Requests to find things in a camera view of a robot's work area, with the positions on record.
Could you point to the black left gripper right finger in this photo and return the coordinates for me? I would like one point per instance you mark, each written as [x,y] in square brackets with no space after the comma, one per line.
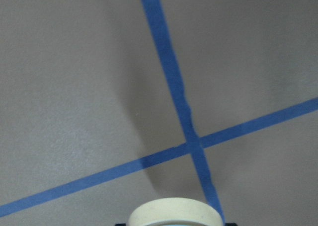
[229,224]

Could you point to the blue and cream bell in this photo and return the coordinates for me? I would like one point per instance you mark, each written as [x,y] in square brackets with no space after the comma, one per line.
[175,212]

